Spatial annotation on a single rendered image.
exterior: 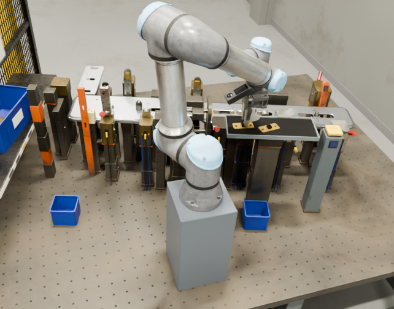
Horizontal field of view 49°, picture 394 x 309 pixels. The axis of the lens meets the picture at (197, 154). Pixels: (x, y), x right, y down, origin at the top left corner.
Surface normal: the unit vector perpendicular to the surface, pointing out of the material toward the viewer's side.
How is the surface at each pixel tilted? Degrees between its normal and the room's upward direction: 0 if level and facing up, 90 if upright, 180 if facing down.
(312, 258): 0
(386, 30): 90
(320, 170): 90
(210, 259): 90
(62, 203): 90
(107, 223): 0
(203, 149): 7
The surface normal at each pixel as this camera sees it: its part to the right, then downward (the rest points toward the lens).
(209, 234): 0.29, 0.62
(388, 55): -0.96, 0.15
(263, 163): 0.01, 0.64
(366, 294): 0.05, -0.77
